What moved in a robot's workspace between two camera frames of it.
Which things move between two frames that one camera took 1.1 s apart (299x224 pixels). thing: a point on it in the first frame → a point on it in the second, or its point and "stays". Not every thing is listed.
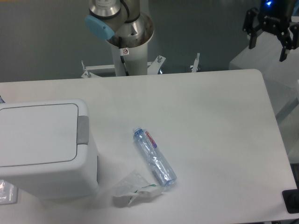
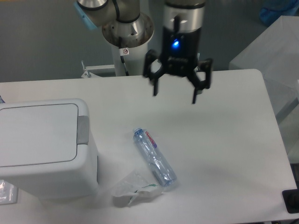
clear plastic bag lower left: x=8 y=192 stays
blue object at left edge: x=1 y=100 stays
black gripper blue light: x=274 y=16 → x=180 y=51
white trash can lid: x=39 y=135 stays
